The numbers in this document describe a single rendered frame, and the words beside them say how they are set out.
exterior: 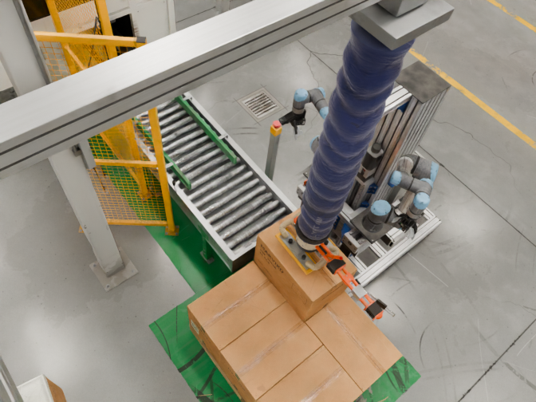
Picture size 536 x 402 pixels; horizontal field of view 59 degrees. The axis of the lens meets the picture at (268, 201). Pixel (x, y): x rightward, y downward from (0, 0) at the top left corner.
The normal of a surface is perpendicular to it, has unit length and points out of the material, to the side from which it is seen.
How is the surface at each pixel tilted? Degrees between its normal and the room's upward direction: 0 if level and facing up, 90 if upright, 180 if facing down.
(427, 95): 0
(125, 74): 0
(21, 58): 90
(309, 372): 0
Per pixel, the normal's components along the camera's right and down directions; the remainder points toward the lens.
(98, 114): 0.62, 0.69
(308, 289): 0.09, -0.54
